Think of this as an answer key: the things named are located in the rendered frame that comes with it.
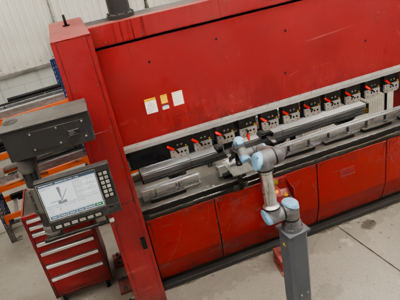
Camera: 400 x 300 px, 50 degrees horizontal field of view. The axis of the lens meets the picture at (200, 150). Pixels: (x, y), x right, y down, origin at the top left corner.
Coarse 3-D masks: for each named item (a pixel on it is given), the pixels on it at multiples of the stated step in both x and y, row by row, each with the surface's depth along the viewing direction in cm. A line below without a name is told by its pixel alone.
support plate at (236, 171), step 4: (224, 164) 355; (228, 164) 354; (244, 164) 349; (248, 164) 348; (228, 168) 348; (232, 168) 347; (236, 168) 345; (240, 168) 344; (244, 168) 343; (248, 168) 342; (252, 168) 341; (232, 172) 342; (236, 172) 341; (240, 172) 339; (244, 172) 339; (248, 172) 339
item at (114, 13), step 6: (108, 0) 288; (114, 0) 287; (120, 0) 288; (126, 0) 292; (144, 0) 313; (108, 6) 291; (114, 6) 289; (120, 6) 289; (126, 6) 292; (108, 12) 295; (114, 12) 291; (120, 12) 291; (126, 12) 291; (132, 12) 295; (108, 18) 294; (114, 18) 291; (120, 18) 291
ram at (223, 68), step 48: (336, 0) 332; (384, 0) 345; (144, 48) 299; (192, 48) 310; (240, 48) 322; (288, 48) 335; (336, 48) 348; (384, 48) 363; (144, 96) 313; (192, 96) 325; (240, 96) 338; (288, 96) 352
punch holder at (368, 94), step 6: (378, 78) 373; (360, 84) 378; (366, 84) 372; (372, 84) 374; (378, 84) 376; (360, 90) 381; (366, 90) 375; (378, 90) 378; (366, 96) 377; (372, 96) 379
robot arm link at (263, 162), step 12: (252, 156) 279; (264, 156) 274; (276, 156) 275; (264, 168) 275; (264, 180) 280; (264, 192) 285; (264, 204) 292; (276, 204) 288; (264, 216) 290; (276, 216) 288
